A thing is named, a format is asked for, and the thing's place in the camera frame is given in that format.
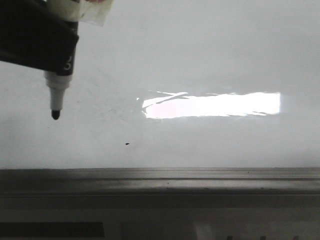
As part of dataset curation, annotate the white black whiteboard marker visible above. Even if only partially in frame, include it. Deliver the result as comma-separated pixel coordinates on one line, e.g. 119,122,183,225
44,0,113,120

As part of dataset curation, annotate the dark panel below frame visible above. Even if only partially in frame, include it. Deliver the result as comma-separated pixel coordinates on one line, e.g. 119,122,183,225
0,222,105,238

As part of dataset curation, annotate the white whiteboard surface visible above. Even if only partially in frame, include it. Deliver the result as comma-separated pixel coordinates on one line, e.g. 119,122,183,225
0,0,320,169

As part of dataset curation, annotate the grey aluminium whiteboard frame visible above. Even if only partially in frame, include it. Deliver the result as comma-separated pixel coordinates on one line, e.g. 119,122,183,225
0,167,320,197

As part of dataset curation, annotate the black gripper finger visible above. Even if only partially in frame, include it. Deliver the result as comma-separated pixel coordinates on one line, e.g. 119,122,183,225
0,0,79,76

